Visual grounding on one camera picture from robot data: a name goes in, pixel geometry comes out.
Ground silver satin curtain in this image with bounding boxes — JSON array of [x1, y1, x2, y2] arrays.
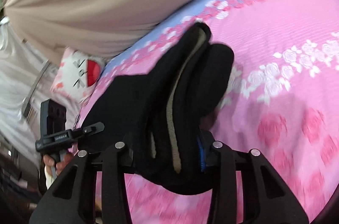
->
[[0, 17, 80, 169]]

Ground black pant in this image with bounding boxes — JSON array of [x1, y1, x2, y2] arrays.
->
[[78, 22, 234, 195]]

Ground pink rose bedsheet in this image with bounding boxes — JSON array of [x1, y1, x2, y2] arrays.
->
[[78, 0, 338, 221]]

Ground cartoon cat face pillow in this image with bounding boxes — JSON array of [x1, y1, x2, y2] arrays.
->
[[50, 47, 105, 104]]

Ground person's left hand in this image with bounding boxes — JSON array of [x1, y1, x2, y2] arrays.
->
[[43, 152, 73, 176]]

